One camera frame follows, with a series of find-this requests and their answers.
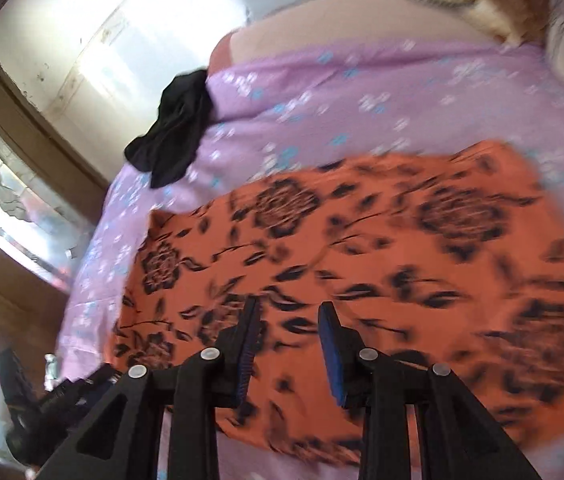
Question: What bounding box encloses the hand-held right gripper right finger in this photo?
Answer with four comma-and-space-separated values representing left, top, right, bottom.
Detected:
317, 301, 538, 480

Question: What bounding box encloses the wooden door with stained glass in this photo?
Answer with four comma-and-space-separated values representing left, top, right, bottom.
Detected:
0, 35, 113, 461

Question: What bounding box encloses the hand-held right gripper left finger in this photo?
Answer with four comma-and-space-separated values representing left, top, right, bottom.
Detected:
44, 296, 263, 480

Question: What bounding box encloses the purple floral bedsheet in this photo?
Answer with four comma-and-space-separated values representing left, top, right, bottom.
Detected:
54, 42, 564, 480

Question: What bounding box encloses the orange black floral garment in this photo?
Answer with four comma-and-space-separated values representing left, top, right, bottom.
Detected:
112, 141, 564, 466

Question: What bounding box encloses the pink beige sofa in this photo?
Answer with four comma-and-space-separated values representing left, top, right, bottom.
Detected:
209, 0, 553, 73

